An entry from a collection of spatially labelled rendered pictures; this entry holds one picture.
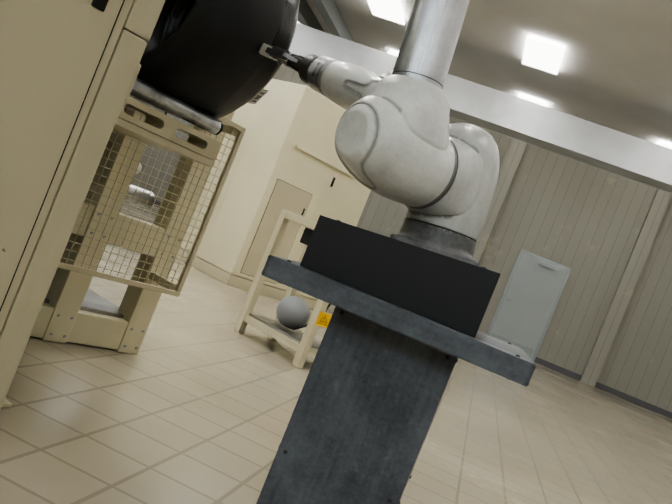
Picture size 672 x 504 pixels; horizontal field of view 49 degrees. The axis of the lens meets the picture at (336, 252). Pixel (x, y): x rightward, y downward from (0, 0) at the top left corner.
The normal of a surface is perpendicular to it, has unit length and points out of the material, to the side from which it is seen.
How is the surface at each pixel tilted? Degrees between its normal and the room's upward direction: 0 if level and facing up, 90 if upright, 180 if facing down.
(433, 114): 81
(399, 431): 90
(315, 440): 90
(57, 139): 90
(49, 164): 90
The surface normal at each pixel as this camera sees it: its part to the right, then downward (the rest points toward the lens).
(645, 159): -0.20, -0.07
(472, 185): 0.61, 0.21
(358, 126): -0.72, -0.14
